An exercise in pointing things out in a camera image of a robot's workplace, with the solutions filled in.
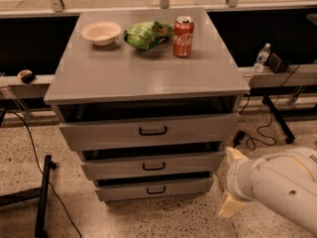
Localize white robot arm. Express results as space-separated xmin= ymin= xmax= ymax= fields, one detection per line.
xmin=218 ymin=147 xmax=317 ymax=234

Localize small black box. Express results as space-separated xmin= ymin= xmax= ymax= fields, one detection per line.
xmin=268 ymin=53 xmax=289 ymax=73

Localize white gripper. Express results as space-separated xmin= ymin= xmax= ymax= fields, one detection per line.
xmin=217 ymin=147 xmax=255 ymax=218

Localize clear plastic water bottle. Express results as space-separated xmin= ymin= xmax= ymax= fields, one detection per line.
xmin=254 ymin=43 xmax=270 ymax=72

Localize grey drawer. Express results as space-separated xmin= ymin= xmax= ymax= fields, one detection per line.
xmin=81 ymin=152 xmax=223 ymax=180
xmin=59 ymin=113 xmax=239 ymax=151
xmin=96 ymin=178 xmax=213 ymax=201

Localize grey bottom drawer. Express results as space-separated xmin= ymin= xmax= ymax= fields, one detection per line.
xmin=96 ymin=178 xmax=213 ymax=201

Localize black power adapter with cable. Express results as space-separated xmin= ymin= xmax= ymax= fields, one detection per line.
xmin=233 ymin=65 xmax=300 ymax=151

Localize green chip bag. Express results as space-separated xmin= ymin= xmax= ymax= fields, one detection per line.
xmin=123 ymin=21 xmax=173 ymax=51

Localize black stand base left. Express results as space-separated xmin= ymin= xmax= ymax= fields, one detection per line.
xmin=0 ymin=155 xmax=56 ymax=238

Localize small black yellow object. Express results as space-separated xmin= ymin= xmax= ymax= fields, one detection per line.
xmin=18 ymin=69 xmax=36 ymax=83

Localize black stand leg right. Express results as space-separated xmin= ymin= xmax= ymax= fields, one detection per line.
xmin=263 ymin=95 xmax=295 ymax=144

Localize grey middle drawer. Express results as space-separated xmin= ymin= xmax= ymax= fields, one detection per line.
xmin=81 ymin=152 xmax=223 ymax=180

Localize red coca-cola can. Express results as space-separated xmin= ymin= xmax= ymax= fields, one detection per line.
xmin=173 ymin=16 xmax=194 ymax=58

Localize grey drawer cabinet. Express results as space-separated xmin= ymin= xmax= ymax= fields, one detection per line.
xmin=45 ymin=8 xmax=250 ymax=189

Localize grey top drawer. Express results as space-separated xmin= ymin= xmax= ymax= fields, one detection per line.
xmin=59 ymin=113 xmax=239 ymax=151

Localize black cable on floor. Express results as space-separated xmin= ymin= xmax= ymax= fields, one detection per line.
xmin=0 ymin=110 xmax=83 ymax=238

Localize white paper bowl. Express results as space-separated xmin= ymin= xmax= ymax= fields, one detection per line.
xmin=80 ymin=21 xmax=121 ymax=47

